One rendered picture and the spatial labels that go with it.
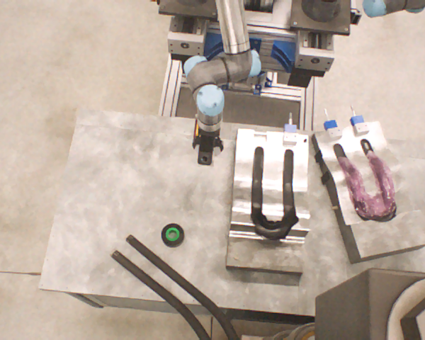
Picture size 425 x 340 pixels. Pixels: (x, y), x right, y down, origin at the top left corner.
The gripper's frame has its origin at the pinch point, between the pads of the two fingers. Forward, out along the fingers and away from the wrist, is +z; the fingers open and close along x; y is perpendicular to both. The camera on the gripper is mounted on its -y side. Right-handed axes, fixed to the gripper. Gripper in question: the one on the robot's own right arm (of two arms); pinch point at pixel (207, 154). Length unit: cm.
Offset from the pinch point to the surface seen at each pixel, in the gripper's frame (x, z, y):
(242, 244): -14.9, 8.9, -27.9
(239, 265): -14.5, 8.9, -35.2
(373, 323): -18, -106, -61
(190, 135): 7.8, 15.0, 14.0
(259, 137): -18.4, 8.7, 13.1
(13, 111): 118, 95, 58
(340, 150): -49, 10, 12
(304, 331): -22, -59, -59
